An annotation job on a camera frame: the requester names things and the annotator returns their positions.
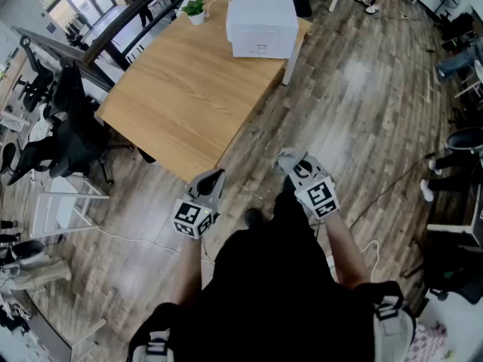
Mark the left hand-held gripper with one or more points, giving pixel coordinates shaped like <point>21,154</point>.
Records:
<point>196,217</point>

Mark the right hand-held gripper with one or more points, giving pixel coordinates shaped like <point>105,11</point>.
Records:
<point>317,198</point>

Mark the white box appliance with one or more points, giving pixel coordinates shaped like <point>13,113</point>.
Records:
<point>260,13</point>

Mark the person's left forearm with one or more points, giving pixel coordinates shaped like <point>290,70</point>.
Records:
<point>188,270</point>

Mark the person's right forearm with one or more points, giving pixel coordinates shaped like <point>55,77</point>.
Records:
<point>343,251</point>

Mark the person's black shoe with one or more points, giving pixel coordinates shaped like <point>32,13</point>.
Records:
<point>290,183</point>
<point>252,217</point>

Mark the white table leg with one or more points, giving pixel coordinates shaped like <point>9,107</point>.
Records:
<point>290,66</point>

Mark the person's black clothing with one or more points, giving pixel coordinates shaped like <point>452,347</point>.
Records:
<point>271,296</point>

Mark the black office chair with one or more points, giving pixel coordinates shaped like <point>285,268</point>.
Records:
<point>71,138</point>
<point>37,85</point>

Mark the white step stool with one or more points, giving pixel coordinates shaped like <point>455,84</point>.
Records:
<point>56,206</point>

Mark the green plant in white pot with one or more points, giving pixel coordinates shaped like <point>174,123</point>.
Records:
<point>196,17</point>

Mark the checkered cloth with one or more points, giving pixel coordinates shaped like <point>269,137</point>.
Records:
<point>428,343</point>

